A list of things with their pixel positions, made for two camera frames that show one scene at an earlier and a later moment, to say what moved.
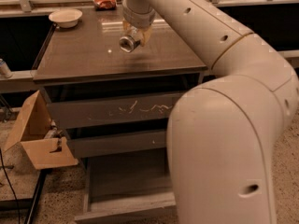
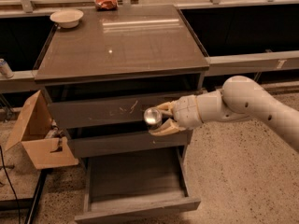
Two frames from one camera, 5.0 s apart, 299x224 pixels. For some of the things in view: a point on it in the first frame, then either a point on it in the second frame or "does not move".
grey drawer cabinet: (103, 103) does not move
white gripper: (138, 19) → (186, 112)
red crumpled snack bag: (105, 2) does not move
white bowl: (66, 18) does not move
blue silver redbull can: (130, 40) → (153, 118)
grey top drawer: (145, 110) does not move
